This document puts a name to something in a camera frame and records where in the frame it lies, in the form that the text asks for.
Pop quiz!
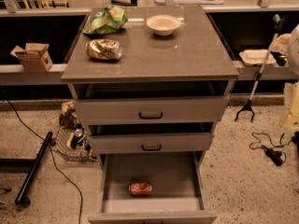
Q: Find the red coke can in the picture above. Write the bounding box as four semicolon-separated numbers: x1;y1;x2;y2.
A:
128;182;152;196

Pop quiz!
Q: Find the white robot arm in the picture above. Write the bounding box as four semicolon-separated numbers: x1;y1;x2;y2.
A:
282;25;299;130

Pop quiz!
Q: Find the grey drawer cabinet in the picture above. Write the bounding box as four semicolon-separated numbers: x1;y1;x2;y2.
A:
61;5;240;224

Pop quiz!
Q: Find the grey middle drawer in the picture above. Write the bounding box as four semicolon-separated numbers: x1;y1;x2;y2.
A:
89;133;213;154

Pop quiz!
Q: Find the grey drawer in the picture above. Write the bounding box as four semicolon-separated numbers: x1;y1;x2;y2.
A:
89;133;213;154
88;152;217;224
74;97;228;125

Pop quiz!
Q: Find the grey top drawer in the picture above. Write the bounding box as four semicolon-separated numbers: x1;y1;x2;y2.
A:
74;97;228;125

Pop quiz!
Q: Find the grey bottom drawer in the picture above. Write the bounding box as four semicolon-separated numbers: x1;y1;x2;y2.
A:
88;152;217;224

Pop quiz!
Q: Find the white paper bowl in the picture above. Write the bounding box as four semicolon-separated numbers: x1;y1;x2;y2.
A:
147;15;180;36

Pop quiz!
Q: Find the brown paper bag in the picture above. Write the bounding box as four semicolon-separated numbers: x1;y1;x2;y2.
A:
59;101;77;128

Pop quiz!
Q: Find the green chip bag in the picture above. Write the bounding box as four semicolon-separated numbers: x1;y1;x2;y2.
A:
83;5;128;35

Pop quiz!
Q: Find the white takeout tray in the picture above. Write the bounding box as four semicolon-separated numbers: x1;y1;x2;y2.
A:
239;49;267;66

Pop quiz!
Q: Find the small cardboard box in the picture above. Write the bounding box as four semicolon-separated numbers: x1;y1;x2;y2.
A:
10;43;52;73

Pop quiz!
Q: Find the grabber reacher tool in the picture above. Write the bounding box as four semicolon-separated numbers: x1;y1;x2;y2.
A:
235;14;285;121

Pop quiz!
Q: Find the black metal leg bar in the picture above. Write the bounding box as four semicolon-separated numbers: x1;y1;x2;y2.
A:
15;132;53;205

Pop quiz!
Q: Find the wire basket with items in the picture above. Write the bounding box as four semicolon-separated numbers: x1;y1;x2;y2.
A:
54;124;97;162

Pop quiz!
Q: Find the black floor cable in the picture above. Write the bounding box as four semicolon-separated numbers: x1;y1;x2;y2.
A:
0;87;84;224

